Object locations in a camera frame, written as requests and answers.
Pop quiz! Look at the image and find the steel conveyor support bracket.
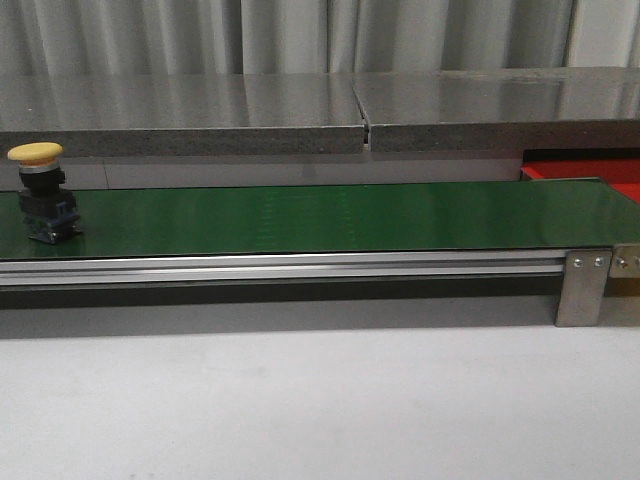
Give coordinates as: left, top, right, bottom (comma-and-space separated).
555, 249, 612, 327

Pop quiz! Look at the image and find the steel conveyor end bracket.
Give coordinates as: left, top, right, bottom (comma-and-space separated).
609, 243, 640, 278

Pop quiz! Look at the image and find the left grey stone slab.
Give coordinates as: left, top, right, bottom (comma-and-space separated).
1, 74, 365, 157

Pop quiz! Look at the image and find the aluminium conveyor side rail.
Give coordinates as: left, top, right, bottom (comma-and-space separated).
1, 249, 567, 287

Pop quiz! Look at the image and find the green conveyor belt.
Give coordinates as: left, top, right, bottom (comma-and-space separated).
1, 179, 639, 260

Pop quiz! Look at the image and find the grey pleated curtain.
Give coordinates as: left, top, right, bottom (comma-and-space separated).
1, 1, 639, 75

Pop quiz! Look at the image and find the red plastic tray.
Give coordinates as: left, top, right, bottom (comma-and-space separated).
521, 148, 639, 203

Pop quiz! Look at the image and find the grey stone slab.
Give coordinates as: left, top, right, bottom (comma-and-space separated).
352, 67, 639, 152
1, 74, 365, 157

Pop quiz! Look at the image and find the yellow mushroom push button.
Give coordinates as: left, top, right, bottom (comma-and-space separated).
7, 142, 82, 245

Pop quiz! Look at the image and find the right grey stone slab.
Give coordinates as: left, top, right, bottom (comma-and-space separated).
352, 67, 639, 152

